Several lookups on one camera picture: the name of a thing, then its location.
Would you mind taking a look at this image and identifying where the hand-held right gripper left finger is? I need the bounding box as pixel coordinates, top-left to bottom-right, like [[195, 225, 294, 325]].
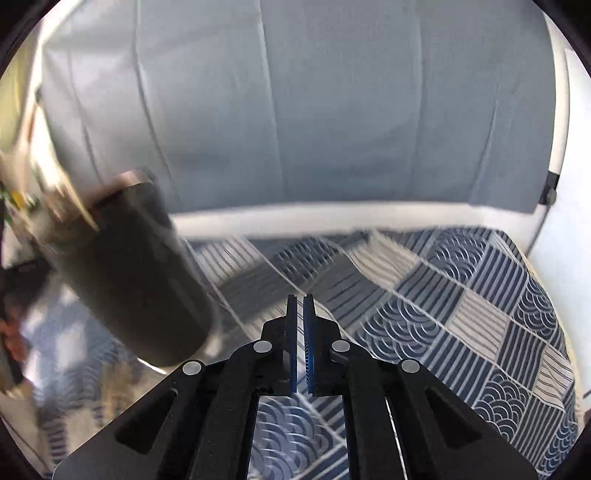
[[52, 294, 299, 480]]

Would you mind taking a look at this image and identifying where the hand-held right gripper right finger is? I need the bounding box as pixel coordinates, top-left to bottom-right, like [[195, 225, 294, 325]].
[[303, 294, 539, 480]]

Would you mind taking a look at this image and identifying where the black cylindrical utensil holder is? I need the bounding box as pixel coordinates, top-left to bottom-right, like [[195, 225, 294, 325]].
[[44, 170, 221, 368]]

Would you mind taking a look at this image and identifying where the blue patterned patchwork blanket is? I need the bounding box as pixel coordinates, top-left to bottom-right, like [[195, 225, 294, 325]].
[[28, 226, 583, 480]]

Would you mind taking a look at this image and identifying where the blue-grey hanging cloth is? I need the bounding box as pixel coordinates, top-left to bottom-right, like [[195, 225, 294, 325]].
[[39, 0, 562, 217]]

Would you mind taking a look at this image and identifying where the black wall bracket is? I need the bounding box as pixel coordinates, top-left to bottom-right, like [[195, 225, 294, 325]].
[[539, 171, 560, 206]]

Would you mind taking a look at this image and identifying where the white wall pipe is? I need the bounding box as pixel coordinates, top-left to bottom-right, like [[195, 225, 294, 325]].
[[531, 46, 571, 259]]

